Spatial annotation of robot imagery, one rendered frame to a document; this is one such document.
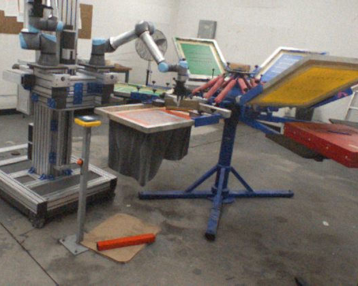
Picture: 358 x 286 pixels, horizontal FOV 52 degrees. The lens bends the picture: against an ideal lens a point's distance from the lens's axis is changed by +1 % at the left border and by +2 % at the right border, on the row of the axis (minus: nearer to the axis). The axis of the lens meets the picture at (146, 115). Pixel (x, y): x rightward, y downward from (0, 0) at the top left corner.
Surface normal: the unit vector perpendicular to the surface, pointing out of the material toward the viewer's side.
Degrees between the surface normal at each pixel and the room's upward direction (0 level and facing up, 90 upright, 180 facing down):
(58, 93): 90
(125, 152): 92
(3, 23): 90
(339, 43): 90
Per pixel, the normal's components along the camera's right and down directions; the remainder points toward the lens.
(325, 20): -0.72, 0.09
